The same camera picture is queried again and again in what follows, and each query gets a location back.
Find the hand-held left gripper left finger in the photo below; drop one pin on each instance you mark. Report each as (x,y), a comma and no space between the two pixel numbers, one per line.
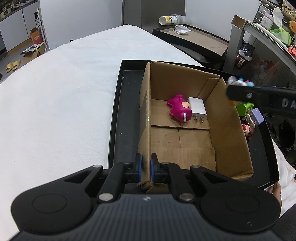
(138,166)

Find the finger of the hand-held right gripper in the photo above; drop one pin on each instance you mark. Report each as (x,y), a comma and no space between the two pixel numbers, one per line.
(242,95)

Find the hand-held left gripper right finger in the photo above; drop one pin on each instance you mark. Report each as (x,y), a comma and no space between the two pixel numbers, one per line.
(153,166)

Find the blue dress doll figurine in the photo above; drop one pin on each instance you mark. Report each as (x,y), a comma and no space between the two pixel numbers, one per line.
(238,81)

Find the brown cardboard box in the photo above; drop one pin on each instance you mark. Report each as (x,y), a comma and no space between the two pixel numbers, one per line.
(194,143)

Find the white charger plug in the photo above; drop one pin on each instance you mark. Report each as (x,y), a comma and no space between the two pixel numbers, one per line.
(196,106)

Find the black shallow tray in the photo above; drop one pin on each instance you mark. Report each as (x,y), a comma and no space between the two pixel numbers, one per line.
(124,115)

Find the pink bear toy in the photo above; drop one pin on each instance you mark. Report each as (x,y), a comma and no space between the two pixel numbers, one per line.
(179,109)

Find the green cube toy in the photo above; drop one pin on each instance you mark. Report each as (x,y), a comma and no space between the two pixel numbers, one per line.
(245,110)

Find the small cartoon figurine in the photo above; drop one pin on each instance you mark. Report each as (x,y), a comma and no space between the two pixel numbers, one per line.
(251,118)

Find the purple cube toy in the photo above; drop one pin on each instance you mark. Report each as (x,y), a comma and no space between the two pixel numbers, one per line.
(257,115)

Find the red storage basket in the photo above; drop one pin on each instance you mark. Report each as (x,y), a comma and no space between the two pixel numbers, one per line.
(242,61)

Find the red haired doll figurine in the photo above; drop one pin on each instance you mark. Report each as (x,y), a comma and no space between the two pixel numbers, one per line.
(248,129)

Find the red toy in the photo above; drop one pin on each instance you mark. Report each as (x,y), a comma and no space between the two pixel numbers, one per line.
(292,50)

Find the grey desk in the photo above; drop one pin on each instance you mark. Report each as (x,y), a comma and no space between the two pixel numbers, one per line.
(259,37)

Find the green plastic bag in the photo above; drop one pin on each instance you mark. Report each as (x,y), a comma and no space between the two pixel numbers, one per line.
(281,36)

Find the black framed brown board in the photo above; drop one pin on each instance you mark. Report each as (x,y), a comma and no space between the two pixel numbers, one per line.
(198,41)

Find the orange plush toy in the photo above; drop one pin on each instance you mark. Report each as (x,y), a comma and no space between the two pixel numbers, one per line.
(293,26)

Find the white tissue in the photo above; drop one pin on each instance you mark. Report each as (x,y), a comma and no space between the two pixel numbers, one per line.
(277,15)

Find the white face mask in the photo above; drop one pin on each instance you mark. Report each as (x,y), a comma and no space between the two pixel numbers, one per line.
(181,30)

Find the person's bare foot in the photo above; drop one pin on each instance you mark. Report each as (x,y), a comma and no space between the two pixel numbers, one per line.
(275,194)

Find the wicker basket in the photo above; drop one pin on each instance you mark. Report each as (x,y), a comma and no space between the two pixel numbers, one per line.
(289,7)

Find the white and yellow cup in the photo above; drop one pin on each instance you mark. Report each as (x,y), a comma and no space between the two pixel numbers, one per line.
(171,19)

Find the person's grey pants leg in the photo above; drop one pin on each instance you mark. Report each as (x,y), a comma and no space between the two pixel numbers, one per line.
(289,222)

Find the open cardboard box on floor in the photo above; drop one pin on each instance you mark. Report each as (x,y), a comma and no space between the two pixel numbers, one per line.
(32,53)

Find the yellow slippers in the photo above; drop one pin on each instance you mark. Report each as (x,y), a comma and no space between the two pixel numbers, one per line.
(12,66)

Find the orange cardboard box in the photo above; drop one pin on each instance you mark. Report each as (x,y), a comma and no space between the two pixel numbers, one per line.
(35,36)

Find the white narrow rack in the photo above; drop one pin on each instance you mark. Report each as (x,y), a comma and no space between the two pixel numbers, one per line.
(41,27)

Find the white cabinet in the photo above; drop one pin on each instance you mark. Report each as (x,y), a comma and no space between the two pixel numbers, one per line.
(18,23)

